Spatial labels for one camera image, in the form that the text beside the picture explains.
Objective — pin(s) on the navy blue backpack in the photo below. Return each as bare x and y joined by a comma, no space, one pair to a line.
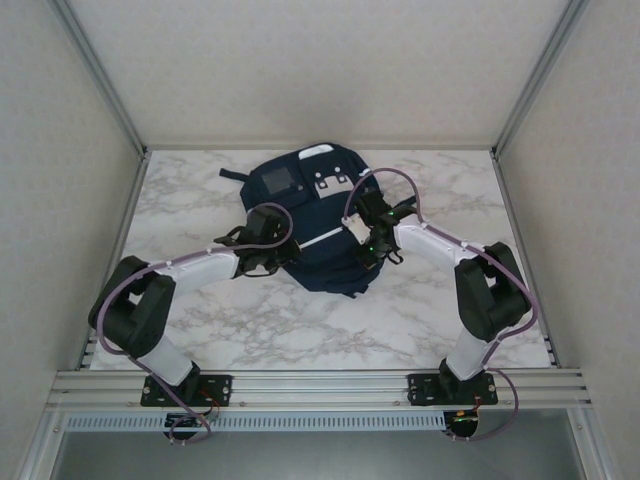
330,270

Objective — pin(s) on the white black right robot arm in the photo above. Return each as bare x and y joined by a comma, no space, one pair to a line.
430,245

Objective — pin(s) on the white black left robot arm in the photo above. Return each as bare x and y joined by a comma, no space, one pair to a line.
200,270

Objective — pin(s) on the thin aluminium table edge bar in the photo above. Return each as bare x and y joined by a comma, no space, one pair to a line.
425,147

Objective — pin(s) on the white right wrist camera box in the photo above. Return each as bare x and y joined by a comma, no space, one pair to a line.
356,229

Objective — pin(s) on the aluminium table side rail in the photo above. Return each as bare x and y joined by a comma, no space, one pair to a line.
133,197
507,200

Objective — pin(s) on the aluminium mounting rail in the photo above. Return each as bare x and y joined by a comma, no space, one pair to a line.
325,387

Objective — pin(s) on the aluminium frame post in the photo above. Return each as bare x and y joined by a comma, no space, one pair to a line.
535,75
595,450
42,450
100,75

